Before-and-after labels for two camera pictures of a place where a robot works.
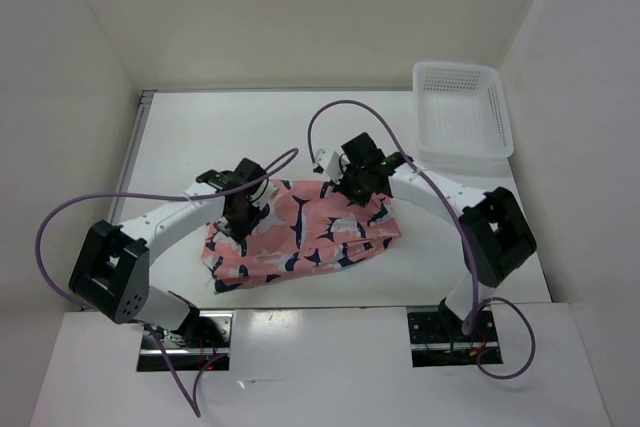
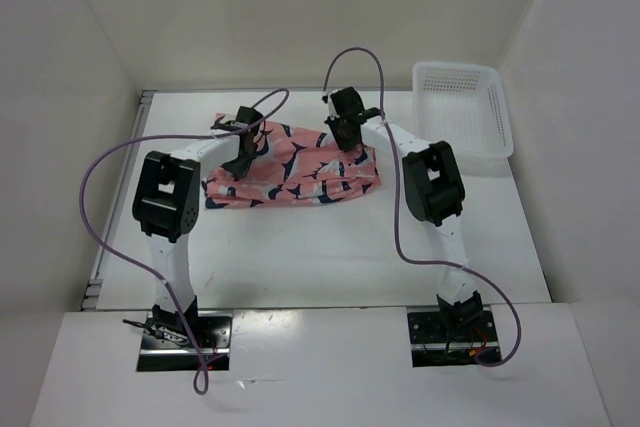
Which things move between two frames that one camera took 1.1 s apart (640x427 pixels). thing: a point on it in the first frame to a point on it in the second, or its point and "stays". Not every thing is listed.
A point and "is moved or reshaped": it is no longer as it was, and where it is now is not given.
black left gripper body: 240,224 to 240,166
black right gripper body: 353,185 to 335,124
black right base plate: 437,337 stays
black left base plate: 197,341 stays
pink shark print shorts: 307,231 is moved or reshaped
